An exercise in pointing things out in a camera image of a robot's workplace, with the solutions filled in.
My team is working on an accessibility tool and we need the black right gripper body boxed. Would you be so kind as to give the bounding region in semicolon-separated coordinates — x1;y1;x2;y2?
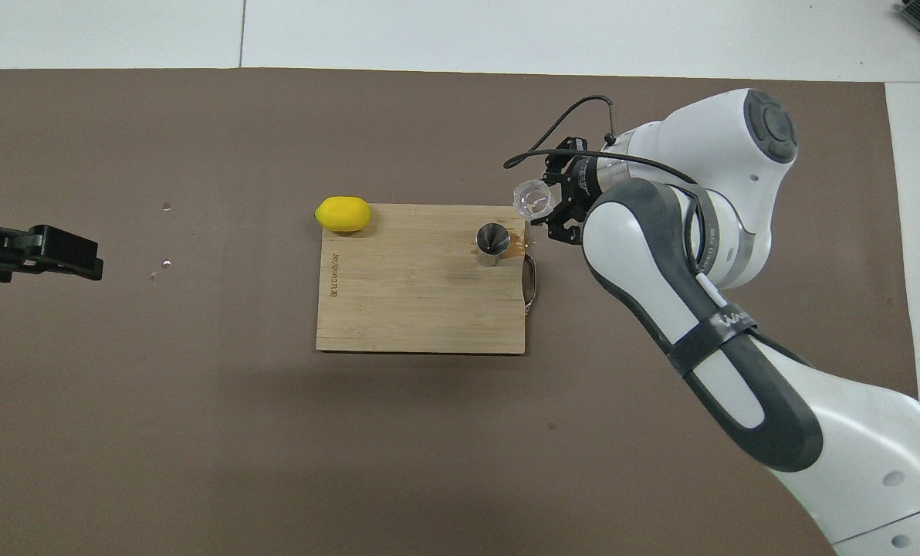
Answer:
560;153;612;226

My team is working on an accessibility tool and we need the small clear glass cup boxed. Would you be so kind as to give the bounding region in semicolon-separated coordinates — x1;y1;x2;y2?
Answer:
513;179;558;222

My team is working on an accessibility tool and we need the steel cocktail jigger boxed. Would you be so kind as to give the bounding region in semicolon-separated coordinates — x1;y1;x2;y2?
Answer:
473;222;512;268

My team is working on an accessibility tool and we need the wooden cutting board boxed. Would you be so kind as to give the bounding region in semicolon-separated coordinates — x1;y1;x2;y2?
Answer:
316;204;538;355

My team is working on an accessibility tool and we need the yellow lemon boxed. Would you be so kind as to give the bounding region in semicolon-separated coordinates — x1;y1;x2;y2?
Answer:
314;196;372;234

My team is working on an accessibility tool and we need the brown table mat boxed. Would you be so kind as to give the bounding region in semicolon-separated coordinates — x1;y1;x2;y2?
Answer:
0;68;920;556

